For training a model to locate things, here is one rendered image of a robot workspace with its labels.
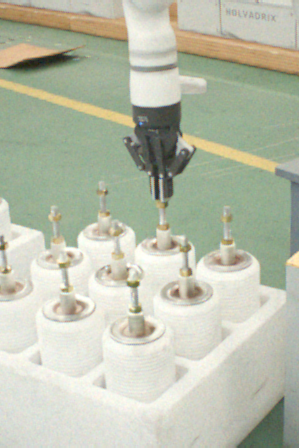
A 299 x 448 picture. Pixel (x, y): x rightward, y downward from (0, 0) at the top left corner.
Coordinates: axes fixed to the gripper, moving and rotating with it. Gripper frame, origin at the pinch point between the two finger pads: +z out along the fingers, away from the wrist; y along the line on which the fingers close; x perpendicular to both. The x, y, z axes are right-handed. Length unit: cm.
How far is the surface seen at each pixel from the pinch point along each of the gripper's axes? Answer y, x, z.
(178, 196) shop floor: -51, 67, 35
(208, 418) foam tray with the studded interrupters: 20.9, -17.5, 24.4
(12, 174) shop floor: -104, 56, 35
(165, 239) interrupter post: 0.9, -0.8, 8.3
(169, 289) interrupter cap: 10.3, -11.7, 9.6
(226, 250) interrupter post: 12.2, -0.2, 7.6
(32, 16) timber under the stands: -291, 237, 31
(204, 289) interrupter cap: 14.5, -9.0, 9.6
